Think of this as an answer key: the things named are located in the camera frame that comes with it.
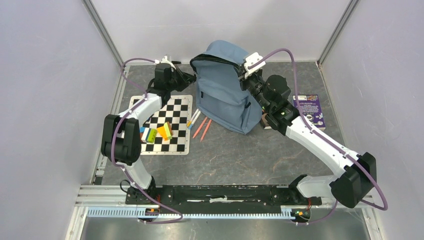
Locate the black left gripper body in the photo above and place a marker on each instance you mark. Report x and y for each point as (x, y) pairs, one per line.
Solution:
(178, 82)

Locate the blue student backpack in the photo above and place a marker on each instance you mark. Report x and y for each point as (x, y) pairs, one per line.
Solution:
(219, 95)

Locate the yellow tipped white marker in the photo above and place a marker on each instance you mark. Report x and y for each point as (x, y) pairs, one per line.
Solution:
(192, 118)

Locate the purple paperback book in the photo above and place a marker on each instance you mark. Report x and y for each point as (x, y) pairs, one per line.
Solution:
(311, 108)

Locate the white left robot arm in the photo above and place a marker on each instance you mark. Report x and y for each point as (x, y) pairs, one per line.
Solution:
(121, 138)

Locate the blue white toy block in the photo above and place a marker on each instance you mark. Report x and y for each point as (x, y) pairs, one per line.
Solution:
(144, 134)

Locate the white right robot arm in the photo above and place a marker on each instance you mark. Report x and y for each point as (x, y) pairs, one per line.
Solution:
(353, 175)

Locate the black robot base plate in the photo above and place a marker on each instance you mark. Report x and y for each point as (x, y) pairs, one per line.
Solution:
(228, 199)

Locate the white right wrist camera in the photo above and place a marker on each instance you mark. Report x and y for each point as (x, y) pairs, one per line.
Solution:
(252, 63)

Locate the orange pencil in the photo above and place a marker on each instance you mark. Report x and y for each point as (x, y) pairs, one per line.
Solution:
(200, 127)
(206, 130)

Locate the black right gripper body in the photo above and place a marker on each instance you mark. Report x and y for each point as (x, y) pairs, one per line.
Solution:
(255, 83)

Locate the orange pencil left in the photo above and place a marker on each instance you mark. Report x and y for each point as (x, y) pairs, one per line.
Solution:
(200, 127)

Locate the black white chessboard mat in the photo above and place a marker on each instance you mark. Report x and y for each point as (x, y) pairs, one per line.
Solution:
(177, 112)

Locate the dark tale of cities book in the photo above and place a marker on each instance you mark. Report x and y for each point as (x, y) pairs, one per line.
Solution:
(264, 123)

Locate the green toy block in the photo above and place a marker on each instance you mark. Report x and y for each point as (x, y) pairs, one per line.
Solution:
(150, 135)

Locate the orange yellow toy block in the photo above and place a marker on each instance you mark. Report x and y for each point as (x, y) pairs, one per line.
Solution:
(165, 131)

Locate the orange pencil right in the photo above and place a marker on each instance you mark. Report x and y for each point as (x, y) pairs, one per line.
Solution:
(206, 130)

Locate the blue tipped white marker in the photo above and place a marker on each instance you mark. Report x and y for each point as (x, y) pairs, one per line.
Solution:
(194, 119)

